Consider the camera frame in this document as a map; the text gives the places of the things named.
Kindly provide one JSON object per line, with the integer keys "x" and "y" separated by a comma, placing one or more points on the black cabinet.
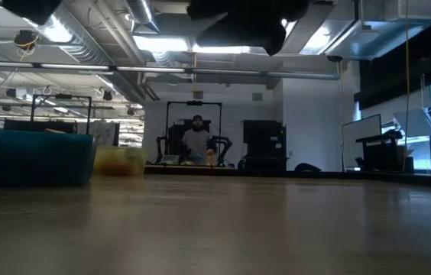
{"x": 265, "y": 145}

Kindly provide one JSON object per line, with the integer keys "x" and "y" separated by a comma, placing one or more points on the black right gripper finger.
{"x": 246, "y": 34}

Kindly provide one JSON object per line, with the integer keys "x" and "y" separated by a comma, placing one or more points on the black workstation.
{"x": 383, "y": 153}

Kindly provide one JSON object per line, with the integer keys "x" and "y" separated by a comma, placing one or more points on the yellow translucent plastic bin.
{"x": 120, "y": 154}

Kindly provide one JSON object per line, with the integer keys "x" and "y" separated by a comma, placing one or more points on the white patterned board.
{"x": 101, "y": 133}

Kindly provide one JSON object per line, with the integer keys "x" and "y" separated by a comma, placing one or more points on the black rig frame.
{"x": 60, "y": 96}
{"x": 194, "y": 103}

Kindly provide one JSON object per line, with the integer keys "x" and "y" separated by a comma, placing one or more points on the whiteboard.
{"x": 353, "y": 131}

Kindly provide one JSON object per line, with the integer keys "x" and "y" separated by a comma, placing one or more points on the black table frame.
{"x": 257, "y": 172}

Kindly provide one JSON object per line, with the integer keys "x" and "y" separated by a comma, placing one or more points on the person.
{"x": 197, "y": 143}

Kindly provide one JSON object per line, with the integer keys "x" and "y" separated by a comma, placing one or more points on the white hanging sheet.
{"x": 414, "y": 122}

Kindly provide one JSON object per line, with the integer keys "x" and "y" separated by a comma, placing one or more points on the black equipment case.
{"x": 39, "y": 127}

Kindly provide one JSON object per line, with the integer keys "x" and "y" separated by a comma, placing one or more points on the ceiling light panel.
{"x": 160, "y": 44}
{"x": 221, "y": 49}
{"x": 57, "y": 32}

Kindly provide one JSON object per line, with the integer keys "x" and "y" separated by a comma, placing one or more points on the small red wooden block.
{"x": 113, "y": 169}

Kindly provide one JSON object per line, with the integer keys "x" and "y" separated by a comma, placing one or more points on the long ceiling pipe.
{"x": 66, "y": 66}

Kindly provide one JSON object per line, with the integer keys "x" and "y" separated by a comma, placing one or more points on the teal plastic bin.
{"x": 28, "y": 160}

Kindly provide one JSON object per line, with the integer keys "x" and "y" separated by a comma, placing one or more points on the black background robot arm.
{"x": 161, "y": 149}
{"x": 224, "y": 147}

